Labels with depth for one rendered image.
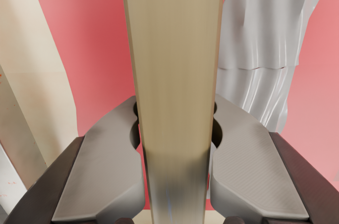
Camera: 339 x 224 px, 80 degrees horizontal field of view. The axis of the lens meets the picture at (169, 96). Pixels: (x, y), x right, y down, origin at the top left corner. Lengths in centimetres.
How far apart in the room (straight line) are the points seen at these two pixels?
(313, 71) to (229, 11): 9
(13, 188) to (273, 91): 26
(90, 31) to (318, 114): 22
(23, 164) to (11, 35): 12
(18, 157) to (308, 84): 28
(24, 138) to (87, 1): 15
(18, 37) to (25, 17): 2
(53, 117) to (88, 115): 4
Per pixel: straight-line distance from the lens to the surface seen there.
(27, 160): 26
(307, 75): 22
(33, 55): 21
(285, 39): 19
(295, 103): 23
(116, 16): 17
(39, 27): 20
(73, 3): 18
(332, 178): 33
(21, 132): 25
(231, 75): 18
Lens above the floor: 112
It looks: 61 degrees down
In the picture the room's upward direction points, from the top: 179 degrees counter-clockwise
